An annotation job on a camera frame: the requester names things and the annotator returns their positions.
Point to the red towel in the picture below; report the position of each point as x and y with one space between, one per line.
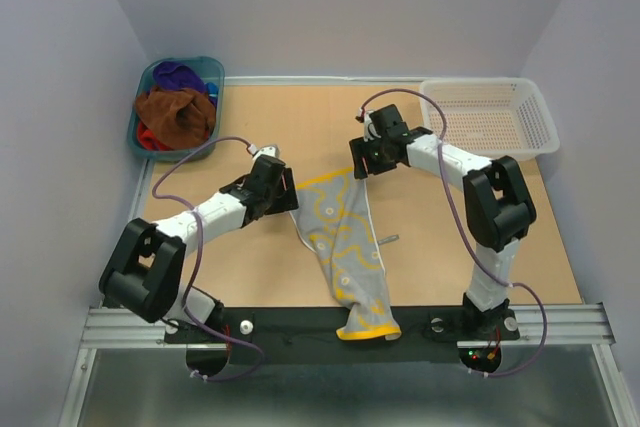
148 140

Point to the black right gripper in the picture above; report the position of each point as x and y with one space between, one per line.
360 149

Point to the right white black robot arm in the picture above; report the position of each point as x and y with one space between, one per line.
489 199

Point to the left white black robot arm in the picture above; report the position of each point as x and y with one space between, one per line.
144 271

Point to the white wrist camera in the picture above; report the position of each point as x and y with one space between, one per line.
271 150
370 132

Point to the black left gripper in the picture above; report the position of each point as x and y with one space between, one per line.
287 201

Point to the white plastic mesh basket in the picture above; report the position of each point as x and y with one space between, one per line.
490 117

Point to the yellow grey duck towel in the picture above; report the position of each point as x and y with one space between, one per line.
334 221

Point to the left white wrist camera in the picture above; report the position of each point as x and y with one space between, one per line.
271 150

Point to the brown towel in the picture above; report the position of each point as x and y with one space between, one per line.
181 120

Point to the aluminium rail frame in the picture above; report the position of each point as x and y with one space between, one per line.
137 379

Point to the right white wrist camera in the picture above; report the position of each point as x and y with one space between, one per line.
370 132

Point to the teal plastic bin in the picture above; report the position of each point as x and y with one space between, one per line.
210 70

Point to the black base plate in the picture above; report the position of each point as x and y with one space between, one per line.
435 334

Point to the purple towel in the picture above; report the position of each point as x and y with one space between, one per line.
176 76

